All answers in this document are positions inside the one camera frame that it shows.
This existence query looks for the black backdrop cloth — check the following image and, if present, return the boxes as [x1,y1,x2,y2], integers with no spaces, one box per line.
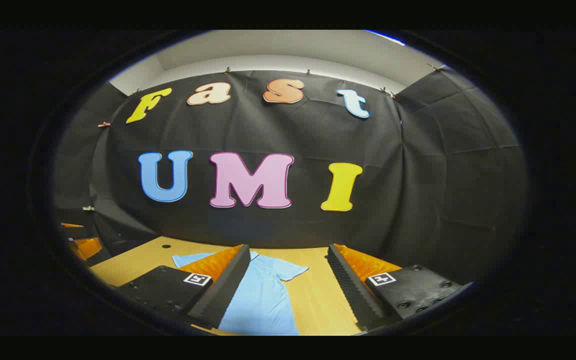
[53,67,528,286]

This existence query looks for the light blue T-shirt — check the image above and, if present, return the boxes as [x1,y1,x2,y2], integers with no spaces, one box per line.
[172,250,310,336]

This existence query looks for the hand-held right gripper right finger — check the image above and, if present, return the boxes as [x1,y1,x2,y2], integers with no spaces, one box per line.
[327,243,475,332]

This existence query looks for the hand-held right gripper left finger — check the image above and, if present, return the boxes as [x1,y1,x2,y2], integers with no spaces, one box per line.
[115,244,252,331]

